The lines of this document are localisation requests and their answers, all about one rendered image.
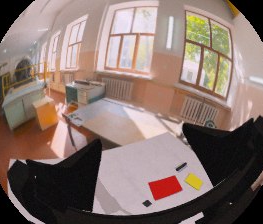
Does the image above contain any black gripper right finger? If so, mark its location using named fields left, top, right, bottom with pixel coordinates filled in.
left=183, top=117, right=253, bottom=188

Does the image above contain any red flat plate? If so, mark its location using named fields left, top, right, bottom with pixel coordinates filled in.
left=148, top=176, right=183, bottom=200

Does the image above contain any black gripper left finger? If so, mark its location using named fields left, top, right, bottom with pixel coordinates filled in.
left=26, top=139, right=103, bottom=212

